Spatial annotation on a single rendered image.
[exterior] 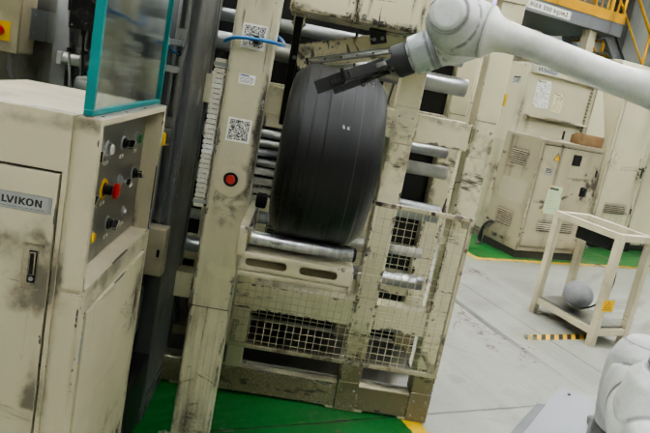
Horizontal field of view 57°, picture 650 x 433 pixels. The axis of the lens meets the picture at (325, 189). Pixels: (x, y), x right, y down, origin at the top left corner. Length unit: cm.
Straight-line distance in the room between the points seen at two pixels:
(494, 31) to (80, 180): 86
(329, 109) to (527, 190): 483
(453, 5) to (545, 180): 540
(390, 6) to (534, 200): 452
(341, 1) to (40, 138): 121
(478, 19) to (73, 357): 107
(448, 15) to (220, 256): 117
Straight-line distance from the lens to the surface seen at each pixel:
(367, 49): 230
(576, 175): 677
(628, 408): 130
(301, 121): 172
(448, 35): 116
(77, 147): 130
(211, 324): 209
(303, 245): 189
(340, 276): 190
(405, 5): 219
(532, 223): 654
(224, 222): 197
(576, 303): 478
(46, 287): 139
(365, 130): 173
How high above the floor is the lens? 143
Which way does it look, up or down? 10 degrees down
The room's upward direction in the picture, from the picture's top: 11 degrees clockwise
